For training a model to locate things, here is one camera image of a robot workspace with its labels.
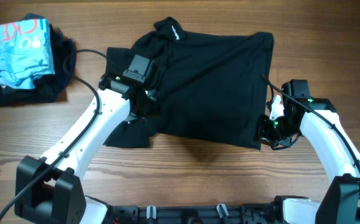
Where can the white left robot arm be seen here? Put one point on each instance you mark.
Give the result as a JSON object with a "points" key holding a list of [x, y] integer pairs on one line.
{"points": [[49, 189]]}

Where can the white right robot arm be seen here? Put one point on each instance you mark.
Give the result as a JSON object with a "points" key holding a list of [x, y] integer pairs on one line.
{"points": [[295, 113]]}

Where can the dark navy garment pile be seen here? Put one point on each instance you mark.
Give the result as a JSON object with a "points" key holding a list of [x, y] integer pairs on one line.
{"points": [[49, 87]]}

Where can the black t-shirt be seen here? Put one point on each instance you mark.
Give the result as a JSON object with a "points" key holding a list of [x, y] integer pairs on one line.
{"points": [[210, 87]]}

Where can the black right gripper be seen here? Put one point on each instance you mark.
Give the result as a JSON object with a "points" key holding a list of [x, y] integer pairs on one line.
{"points": [[266, 132]]}

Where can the light blue printed t-shirt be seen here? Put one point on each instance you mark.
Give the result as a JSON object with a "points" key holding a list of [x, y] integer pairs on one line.
{"points": [[25, 53]]}

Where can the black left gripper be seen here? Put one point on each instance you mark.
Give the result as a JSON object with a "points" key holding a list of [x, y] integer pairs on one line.
{"points": [[153, 94]]}

